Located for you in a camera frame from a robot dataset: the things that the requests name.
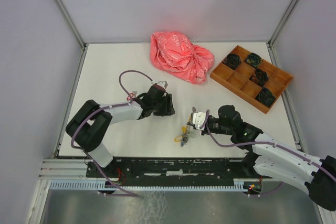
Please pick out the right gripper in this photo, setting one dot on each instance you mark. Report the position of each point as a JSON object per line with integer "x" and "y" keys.
{"x": 204, "y": 131}

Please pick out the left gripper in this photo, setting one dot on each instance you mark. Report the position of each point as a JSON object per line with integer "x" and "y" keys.
{"x": 168, "y": 109}

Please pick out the metal keyring with keys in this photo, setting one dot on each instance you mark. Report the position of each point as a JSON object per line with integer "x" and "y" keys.
{"x": 186, "y": 131}

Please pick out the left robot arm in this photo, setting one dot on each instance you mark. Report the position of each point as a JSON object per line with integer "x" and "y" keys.
{"x": 89, "y": 125}

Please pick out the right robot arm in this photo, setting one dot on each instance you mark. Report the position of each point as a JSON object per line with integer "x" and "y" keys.
{"x": 313, "y": 175}

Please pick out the key with red tag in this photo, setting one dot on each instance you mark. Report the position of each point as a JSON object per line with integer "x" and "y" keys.
{"x": 132, "y": 95}

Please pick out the pink crumpled cloth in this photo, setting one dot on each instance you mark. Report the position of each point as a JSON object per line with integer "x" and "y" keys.
{"x": 175, "y": 54}

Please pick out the wooden compartment tray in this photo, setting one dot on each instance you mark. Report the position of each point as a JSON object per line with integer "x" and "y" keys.
{"x": 238, "y": 80}

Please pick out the black roll bottom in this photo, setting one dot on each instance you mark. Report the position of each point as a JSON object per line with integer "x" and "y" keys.
{"x": 265, "y": 97}

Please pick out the black roll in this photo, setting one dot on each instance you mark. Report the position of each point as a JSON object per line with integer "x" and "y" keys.
{"x": 232, "y": 61}
{"x": 259, "y": 77}
{"x": 253, "y": 60}
{"x": 265, "y": 97}

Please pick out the black roll middle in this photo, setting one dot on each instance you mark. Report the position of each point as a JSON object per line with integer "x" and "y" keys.
{"x": 259, "y": 77}

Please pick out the black roll top left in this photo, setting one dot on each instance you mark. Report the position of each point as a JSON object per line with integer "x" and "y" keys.
{"x": 232, "y": 61}

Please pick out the black roll top right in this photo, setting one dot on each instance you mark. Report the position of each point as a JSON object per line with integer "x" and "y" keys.
{"x": 253, "y": 60}

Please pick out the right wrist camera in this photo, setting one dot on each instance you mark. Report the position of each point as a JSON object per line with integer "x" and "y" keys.
{"x": 199, "y": 119}

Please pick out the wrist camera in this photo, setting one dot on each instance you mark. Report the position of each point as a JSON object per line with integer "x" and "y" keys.
{"x": 161, "y": 84}
{"x": 199, "y": 119}

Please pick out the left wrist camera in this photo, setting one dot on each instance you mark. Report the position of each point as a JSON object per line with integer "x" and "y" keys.
{"x": 161, "y": 84}

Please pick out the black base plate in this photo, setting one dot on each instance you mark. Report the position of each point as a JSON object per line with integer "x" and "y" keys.
{"x": 170, "y": 172}

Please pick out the aluminium frame rail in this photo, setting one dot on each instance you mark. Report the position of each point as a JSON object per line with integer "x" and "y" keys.
{"x": 63, "y": 169}

